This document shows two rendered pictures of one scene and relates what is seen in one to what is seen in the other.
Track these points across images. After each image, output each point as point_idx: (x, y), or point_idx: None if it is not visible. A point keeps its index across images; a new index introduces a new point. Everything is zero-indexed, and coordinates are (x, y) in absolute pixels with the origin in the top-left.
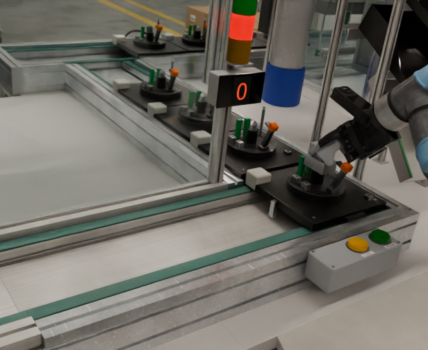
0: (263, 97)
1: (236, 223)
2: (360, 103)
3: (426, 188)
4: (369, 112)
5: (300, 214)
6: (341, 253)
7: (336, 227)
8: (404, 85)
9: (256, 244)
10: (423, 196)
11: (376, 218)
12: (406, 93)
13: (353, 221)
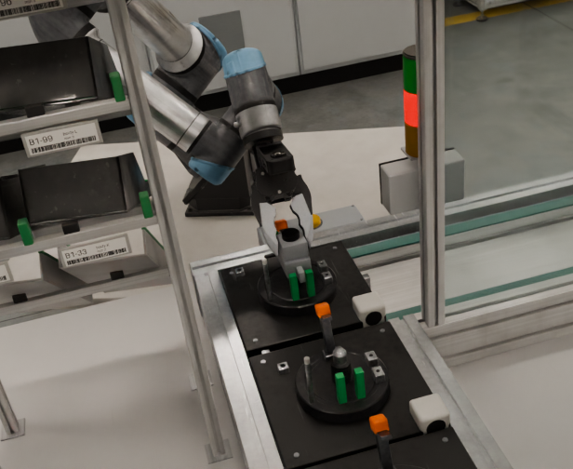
0: None
1: (416, 292)
2: (274, 148)
3: (25, 416)
4: (281, 134)
5: (347, 252)
6: (333, 218)
7: (313, 245)
8: (267, 79)
9: (413, 237)
10: (57, 396)
11: (252, 256)
12: (270, 82)
13: None
